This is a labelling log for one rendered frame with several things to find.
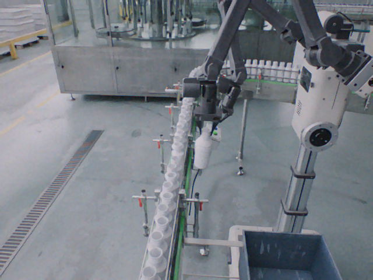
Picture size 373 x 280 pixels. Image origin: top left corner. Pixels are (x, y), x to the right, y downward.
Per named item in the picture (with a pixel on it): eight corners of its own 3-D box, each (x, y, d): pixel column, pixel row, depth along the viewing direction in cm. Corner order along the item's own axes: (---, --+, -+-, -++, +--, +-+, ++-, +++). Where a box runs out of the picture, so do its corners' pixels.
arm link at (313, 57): (349, 52, 98) (340, 53, 104) (327, 36, 97) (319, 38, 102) (334, 76, 100) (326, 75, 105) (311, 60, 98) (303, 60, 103)
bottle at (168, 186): (169, 210, 116) (169, 177, 108) (179, 218, 112) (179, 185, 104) (158, 217, 113) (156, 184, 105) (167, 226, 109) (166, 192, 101)
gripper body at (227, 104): (220, 110, 138) (226, 97, 135) (219, 102, 147) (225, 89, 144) (232, 115, 139) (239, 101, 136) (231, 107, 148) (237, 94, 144)
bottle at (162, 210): (156, 235, 105) (154, 201, 97) (172, 235, 105) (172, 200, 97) (155, 249, 99) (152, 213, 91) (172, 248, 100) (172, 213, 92)
